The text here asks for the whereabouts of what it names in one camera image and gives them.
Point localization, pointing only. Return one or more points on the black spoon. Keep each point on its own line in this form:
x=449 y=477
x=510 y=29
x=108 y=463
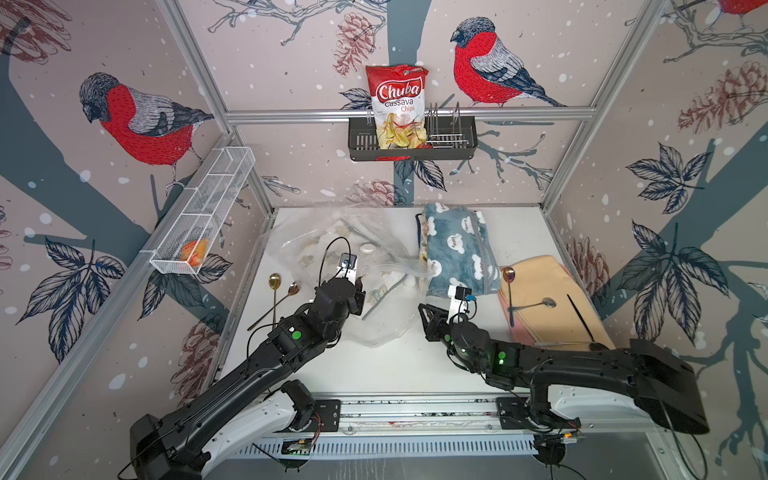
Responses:
x=594 y=345

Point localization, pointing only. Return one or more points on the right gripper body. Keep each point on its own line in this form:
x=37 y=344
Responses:
x=449 y=340

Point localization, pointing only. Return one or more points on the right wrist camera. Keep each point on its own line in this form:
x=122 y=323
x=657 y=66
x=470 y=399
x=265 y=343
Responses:
x=463 y=303

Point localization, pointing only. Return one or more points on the white bear print blanket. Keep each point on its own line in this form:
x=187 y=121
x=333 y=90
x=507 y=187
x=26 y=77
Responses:
x=387 y=270

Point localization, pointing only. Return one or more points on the clear plastic vacuum bag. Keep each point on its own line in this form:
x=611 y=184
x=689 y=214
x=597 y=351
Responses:
x=390 y=320

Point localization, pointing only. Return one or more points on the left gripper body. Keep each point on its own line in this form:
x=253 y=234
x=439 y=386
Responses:
x=355 y=305

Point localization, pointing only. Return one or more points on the orange item in basket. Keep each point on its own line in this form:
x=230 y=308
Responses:
x=193 y=252

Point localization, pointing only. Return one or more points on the copper spoon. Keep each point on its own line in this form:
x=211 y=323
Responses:
x=293 y=289

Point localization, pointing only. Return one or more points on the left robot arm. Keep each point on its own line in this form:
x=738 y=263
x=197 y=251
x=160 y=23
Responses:
x=256 y=398

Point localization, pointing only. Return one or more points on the beige checkered blanket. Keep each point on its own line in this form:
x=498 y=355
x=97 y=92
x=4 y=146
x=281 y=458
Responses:
x=423 y=240

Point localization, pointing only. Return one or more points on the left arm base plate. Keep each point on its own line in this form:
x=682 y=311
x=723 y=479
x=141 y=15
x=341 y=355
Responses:
x=324 y=418

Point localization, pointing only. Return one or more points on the red Chuba chips bag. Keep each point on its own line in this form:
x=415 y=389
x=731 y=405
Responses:
x=398 y=105

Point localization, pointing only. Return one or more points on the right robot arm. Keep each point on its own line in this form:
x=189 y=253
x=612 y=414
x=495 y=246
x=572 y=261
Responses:
x=659 y=383

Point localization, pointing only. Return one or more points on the silver spoon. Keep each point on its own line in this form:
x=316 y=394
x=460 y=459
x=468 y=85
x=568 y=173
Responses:
x=547 y=302

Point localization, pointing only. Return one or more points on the beige pink cutting board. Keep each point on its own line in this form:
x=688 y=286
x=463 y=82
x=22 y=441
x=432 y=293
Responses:
x=546 y=308

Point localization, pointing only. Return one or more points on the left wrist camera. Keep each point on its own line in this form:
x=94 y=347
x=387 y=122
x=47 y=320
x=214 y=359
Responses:
x=347 y=267

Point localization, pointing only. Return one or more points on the gold spoon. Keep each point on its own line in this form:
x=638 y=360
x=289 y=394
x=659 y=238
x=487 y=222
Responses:
x=274 y=281

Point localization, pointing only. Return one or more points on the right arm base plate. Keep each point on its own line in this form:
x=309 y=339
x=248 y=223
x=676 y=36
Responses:
x=517 y=413

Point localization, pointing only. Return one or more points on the white mesh wall basket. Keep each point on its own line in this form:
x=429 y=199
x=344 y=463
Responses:
x=205 y=212

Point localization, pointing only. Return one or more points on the teal bear blanket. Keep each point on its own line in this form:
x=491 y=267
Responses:
x=458 y=251

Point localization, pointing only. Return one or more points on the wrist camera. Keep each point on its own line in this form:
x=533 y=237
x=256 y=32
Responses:
x=347 y=267
x=463 y=303

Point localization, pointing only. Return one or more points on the black wall shelf basket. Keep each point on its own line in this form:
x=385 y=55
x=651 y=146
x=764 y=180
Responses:
x=437 y=138

